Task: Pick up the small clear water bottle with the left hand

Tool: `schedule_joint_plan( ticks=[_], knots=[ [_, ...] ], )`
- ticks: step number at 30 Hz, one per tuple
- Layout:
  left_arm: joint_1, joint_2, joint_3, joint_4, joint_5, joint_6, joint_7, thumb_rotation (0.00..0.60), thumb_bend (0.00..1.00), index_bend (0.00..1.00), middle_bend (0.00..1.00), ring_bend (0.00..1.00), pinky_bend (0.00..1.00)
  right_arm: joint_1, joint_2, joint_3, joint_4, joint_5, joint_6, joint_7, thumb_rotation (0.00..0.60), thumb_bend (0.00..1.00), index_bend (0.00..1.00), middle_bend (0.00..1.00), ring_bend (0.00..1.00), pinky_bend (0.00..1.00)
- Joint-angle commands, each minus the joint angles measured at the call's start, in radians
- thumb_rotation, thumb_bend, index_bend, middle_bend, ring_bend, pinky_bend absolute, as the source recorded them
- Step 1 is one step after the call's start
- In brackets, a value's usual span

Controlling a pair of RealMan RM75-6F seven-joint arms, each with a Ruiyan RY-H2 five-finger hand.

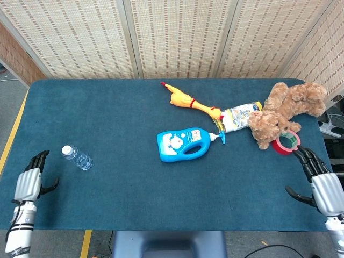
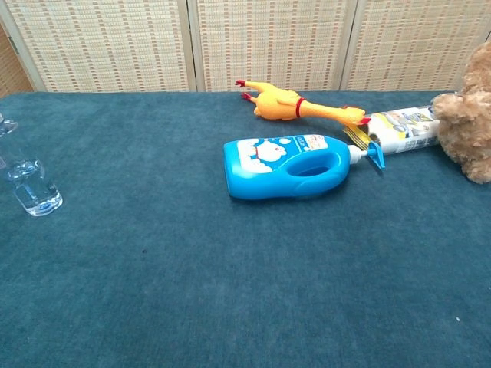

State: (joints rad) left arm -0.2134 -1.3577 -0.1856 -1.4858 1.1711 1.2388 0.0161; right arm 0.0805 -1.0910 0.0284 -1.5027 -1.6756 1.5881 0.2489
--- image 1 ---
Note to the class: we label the brown plush teddy bear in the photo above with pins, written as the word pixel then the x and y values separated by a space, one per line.
pixel 282 113

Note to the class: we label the woven folding screen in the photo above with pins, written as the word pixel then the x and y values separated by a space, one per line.
pixel 172 37

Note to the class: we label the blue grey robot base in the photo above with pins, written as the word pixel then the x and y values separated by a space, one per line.
pixel 169 244

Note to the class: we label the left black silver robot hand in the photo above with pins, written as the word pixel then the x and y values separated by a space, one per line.
pixel 28 184

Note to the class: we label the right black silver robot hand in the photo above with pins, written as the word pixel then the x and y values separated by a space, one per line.
pixel 322 185

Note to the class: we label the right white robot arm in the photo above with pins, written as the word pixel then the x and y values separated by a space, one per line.
pixel 336 233

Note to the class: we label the white power strip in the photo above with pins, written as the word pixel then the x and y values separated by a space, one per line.
pixel 329 127

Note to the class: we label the blue tablecloth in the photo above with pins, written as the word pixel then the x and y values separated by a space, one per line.
pixel 161 166

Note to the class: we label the white printed snack bag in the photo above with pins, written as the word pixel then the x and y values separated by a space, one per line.
pixel 237 117

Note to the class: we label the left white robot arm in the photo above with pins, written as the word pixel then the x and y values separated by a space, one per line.
pixel 20 228

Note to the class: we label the transparent plastic water bottle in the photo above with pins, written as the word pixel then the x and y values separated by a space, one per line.
pixel 78 158

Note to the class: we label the red tape roll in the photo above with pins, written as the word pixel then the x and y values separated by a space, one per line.
pixel 287 141

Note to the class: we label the yellow rubber chicken toy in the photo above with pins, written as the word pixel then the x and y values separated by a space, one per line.
pixel 192 100

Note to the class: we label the blue pump detergent bottle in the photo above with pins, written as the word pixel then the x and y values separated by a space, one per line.
pixel 185 143

